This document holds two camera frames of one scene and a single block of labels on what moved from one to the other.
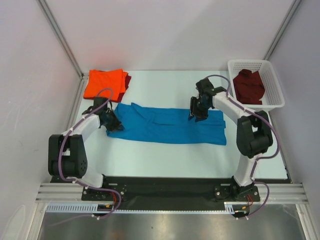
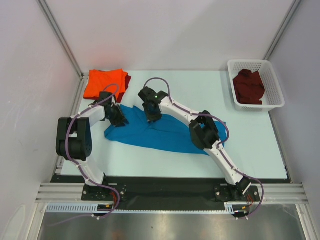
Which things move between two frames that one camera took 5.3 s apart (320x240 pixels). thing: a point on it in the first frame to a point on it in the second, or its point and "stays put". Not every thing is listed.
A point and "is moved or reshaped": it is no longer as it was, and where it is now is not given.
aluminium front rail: [269, 193] stays put
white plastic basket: [273, 97] stays put
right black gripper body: [197, 109] to [153, 114]
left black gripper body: [112, 123] to [116, 117]
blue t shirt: [170, 125] is moved or reshaped
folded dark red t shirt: [128, 79] stays put
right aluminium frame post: [287, 20] stays put
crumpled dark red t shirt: [249, 87] stays put
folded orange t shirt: [107, 83] stays put
